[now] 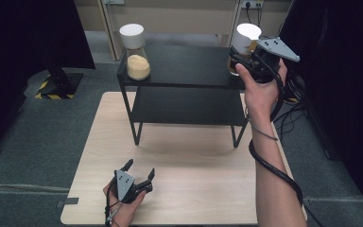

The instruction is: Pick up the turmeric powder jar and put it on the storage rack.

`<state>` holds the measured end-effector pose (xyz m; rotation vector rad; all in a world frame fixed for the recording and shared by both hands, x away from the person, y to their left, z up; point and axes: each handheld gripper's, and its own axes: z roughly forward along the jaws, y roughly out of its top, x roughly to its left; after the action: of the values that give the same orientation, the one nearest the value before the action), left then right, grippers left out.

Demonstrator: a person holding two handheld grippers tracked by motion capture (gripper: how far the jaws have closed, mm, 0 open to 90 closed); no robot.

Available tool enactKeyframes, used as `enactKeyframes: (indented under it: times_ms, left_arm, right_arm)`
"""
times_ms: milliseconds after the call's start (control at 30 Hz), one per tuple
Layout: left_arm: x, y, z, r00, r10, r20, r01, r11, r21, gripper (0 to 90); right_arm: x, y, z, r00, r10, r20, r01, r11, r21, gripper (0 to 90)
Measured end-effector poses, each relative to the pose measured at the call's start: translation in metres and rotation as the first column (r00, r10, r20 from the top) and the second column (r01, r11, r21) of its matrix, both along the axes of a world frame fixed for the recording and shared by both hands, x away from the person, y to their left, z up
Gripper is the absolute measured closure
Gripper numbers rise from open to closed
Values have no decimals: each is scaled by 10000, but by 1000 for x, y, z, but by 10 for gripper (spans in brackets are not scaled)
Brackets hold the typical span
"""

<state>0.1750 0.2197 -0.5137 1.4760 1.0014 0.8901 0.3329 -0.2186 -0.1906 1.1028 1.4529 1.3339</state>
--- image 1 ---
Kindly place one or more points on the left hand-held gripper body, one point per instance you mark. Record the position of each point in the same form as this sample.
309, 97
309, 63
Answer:
124, 186

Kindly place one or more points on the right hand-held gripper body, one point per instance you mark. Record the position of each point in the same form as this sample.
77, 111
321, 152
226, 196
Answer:
277, 48

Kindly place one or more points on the glass jar of orange powder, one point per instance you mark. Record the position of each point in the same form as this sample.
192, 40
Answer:
245, 36

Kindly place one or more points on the black metal shelf rack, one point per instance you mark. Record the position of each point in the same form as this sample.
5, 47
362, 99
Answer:
186, 69

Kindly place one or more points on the glass jar of beige granules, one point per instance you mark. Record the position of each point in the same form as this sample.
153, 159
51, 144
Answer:
137, 66

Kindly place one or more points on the person's left hand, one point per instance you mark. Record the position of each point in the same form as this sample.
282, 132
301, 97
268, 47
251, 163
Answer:
127, 211

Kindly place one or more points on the person's right hand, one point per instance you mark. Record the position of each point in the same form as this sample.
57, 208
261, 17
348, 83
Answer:
261, 94

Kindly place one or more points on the black curtain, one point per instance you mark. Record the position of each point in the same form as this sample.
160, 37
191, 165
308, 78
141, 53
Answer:
19, 47
343, 94

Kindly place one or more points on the stand base with striped tape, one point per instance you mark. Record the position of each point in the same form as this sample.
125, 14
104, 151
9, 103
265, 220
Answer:
60, 86

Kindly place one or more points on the white wall power outlet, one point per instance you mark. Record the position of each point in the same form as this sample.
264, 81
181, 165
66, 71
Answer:
252, 3
113, 1

